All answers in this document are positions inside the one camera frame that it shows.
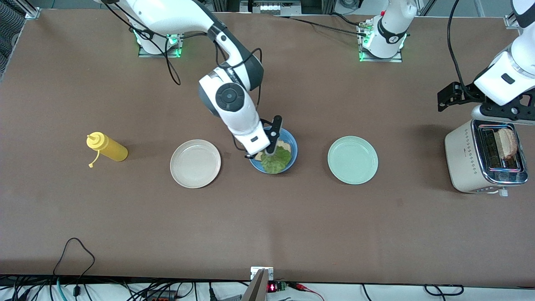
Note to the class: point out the toasted bread slice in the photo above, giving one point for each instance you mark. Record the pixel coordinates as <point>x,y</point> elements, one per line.
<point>509,142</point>
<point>285,146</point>

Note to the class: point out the blue round plate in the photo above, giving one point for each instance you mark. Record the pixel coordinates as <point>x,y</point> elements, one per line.
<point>294,146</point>

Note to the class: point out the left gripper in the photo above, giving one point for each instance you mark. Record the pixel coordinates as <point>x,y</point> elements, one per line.
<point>464,93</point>

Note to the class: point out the yellow squeeze bottle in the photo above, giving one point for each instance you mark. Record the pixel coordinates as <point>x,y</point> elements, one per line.
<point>110,150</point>

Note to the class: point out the light green round plate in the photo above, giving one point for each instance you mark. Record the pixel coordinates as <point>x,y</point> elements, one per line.
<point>352,160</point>

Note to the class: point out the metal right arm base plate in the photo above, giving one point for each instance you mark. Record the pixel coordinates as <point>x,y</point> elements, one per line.
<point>167,54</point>

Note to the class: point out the circuit board with red display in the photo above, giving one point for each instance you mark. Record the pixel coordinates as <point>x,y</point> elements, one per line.
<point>272,287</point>

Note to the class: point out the grey camera mount bar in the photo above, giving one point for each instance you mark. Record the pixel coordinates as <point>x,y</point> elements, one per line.
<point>257,290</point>

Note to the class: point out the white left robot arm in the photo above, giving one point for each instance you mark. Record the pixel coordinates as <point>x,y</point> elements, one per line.
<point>388,37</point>

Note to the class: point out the black mesh chair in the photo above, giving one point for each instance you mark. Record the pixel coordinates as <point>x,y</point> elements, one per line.
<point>10,33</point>

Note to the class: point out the control box with lights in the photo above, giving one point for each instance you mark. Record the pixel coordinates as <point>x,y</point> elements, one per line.
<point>273,7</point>

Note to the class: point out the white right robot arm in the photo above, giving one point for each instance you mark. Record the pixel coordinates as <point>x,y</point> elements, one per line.
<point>230,100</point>

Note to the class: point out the cream and chrome toaster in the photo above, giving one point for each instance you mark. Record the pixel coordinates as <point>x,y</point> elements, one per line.
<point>462,163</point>

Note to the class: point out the beige round plate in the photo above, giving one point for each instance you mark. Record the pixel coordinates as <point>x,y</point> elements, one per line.
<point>195,164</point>

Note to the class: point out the orange power strip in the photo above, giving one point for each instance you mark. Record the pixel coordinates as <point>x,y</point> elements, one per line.
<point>163,299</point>

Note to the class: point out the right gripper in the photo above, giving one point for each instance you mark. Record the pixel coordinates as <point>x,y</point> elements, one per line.
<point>275,130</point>

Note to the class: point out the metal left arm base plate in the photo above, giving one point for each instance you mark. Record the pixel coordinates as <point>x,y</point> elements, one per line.
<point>395,59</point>

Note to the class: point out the green lettuce leaf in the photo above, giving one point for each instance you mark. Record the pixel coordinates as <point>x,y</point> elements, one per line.
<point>278,163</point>

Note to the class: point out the aluminium corner bracket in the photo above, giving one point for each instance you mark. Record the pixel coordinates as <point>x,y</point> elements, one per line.
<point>510,20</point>
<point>32,10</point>

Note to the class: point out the small white bracket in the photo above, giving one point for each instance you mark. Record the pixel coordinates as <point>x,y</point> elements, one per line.
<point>254,271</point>

